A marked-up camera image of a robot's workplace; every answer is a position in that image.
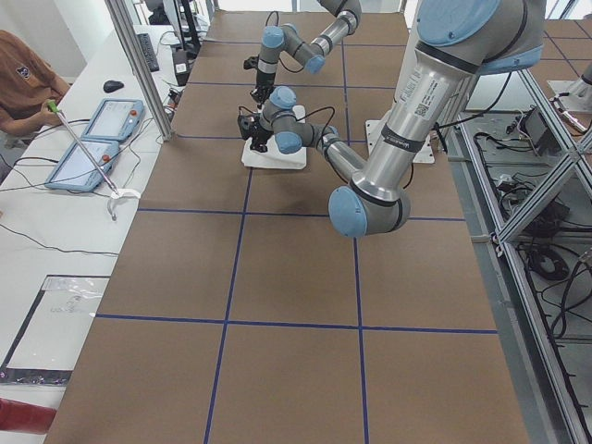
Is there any blue teach pendant near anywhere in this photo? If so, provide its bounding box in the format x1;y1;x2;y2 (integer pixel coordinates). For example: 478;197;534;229
45;140;119;192

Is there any white curved plastic hook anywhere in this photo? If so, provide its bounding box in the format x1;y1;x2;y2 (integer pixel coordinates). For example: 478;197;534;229
107;188;142;221

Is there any black keyboard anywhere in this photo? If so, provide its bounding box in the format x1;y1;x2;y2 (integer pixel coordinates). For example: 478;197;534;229
137;33;160;72

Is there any red cylinder object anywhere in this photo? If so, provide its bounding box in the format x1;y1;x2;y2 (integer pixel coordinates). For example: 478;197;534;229
1;398;56;435

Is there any clear plastic sheet bag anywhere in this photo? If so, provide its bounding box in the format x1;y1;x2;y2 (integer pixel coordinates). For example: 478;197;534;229
1;275;109;387

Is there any person in brown shirt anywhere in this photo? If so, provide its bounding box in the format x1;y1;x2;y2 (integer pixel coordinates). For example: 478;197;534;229
1;30;69;138

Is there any white long-sleeve printed shirt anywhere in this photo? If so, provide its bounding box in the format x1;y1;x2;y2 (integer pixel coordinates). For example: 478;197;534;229
241;129;306;170

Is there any aluminium frame post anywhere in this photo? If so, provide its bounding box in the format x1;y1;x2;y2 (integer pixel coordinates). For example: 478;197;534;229
105;0;173;142

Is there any metal rod with green tip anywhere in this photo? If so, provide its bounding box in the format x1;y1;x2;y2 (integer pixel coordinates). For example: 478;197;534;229
46;100;118;194

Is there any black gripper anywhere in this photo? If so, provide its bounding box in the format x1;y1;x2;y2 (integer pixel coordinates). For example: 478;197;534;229
251;70;276;105
250;124;274;153

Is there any blue teach pendant far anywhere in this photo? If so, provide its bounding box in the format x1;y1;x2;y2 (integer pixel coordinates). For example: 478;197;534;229
81;98;145;142

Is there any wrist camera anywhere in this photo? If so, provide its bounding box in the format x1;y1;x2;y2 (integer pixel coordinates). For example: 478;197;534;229
243;55;259;70
237;105;260;141

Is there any blue teach pendant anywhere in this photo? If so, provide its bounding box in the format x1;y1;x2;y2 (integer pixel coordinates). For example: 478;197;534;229
45;140;119;192
81;98;145;142

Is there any black computer mouse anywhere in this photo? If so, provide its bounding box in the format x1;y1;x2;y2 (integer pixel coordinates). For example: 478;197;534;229
103;80;125;93

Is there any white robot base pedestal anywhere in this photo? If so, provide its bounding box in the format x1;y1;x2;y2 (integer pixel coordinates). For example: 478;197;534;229
364;120;436;164

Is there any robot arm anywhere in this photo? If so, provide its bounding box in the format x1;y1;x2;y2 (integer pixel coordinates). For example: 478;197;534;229
238;1;546;238
243;0;362;108

